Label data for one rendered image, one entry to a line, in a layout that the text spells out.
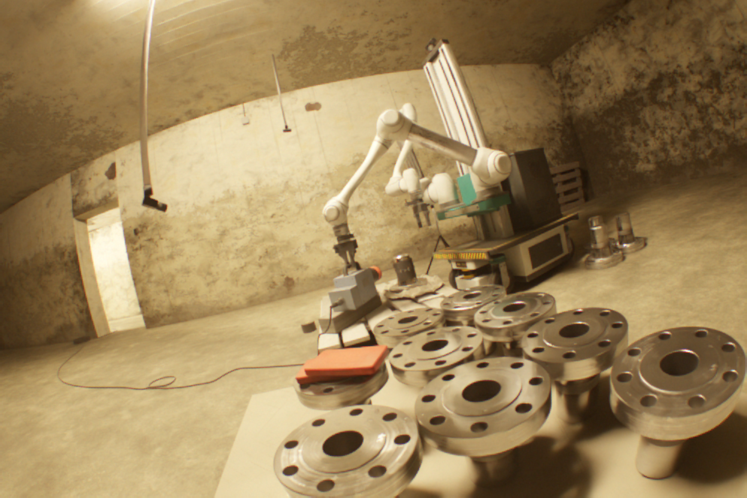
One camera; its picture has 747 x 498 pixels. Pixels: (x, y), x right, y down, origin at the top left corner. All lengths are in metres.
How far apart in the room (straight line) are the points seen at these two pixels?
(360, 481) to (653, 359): 0.51
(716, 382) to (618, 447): 0.31
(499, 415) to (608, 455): 0.33
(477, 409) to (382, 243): 3.87
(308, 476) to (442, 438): 0.22
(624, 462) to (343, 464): 0.56
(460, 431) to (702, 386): 0.39
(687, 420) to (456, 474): 0.50
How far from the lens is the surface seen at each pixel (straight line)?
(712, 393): 0.55
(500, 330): 0.87
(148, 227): 5.07
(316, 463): 0.55
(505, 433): 0.52
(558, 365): 0.66
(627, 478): 0.74
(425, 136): 1.60
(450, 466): 0.81
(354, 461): 0.53
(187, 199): 4.76
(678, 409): 0.52
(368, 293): 1.70
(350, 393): 0.75
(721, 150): 5.40
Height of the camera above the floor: 0.60
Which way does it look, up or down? 2 degrees up
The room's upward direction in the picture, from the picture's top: 15 degrees counter-clockwise
